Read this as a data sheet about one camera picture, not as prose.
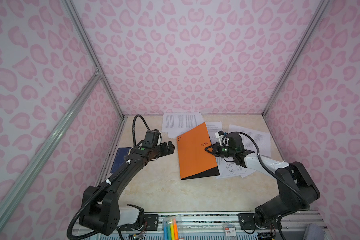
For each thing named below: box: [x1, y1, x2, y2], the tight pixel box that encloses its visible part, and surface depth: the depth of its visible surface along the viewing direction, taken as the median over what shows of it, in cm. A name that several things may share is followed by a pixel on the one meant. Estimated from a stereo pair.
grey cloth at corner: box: [305, 223, 325, 240], surface depth 69 cm
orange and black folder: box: [176, 122, 220, 180], surface depth 96 cm
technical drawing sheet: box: [215, 156, 256, 179], surface depth 92 cm
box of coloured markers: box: [162, 214, 182, 240], surface depth 72 cm
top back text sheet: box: [161, 112, 205, 132], surface depth 120 cm
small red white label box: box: [225, 227, 237, 236], surface depth 70 cm
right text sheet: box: [228, 124, 271, 157], surface depth 106 cm
